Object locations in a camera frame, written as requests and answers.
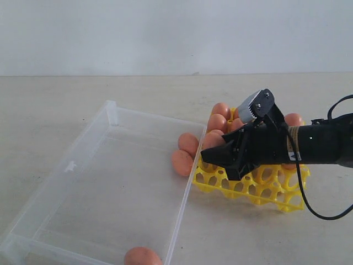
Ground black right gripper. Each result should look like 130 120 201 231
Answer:
201 106 286 181

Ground brown egg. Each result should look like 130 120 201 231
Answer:
282 164 296 170
285 113 304 126
172 150 194 177
233 108 239 120
202 129 225 150
211 102 231 120
124 247 163 265
207 113 227 133
178 132 199 158
229 118 244 132

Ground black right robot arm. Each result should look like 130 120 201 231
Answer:
201 113 352 181

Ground yellow plastic egg tray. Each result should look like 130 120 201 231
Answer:
191 107 311 213

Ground clear plastic storage box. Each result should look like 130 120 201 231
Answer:
1 100 205 264

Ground black cable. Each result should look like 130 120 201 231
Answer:
284 94 353 221

